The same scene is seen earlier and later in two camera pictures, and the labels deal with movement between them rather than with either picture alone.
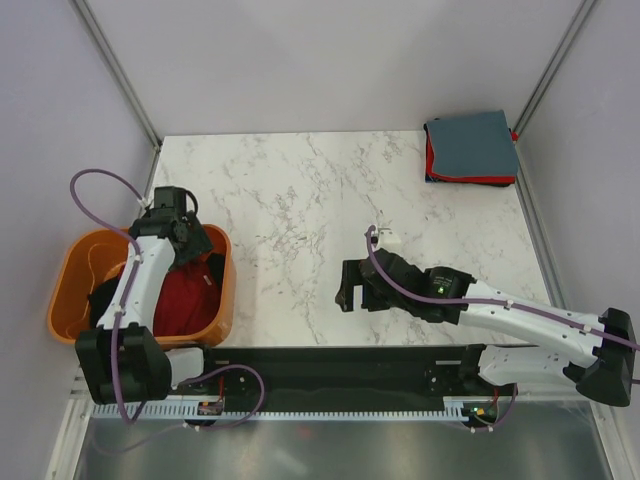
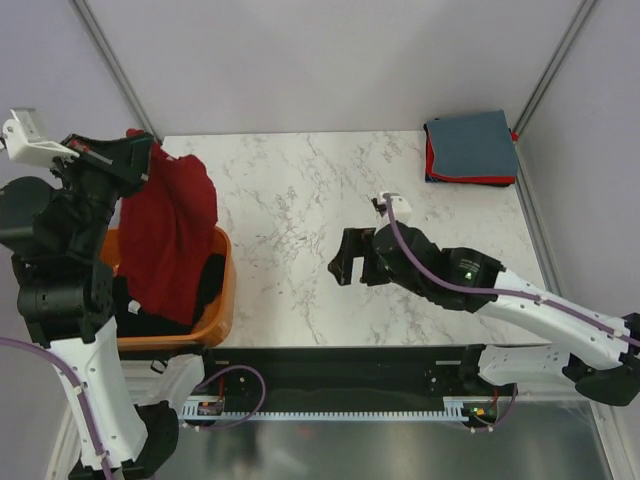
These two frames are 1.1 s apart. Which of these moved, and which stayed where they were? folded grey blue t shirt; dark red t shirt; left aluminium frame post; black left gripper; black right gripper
Moved: black right gripper; dark red t shirt; black left gripper
Stayed: folded grey blue t shirt; left aluminium frame post
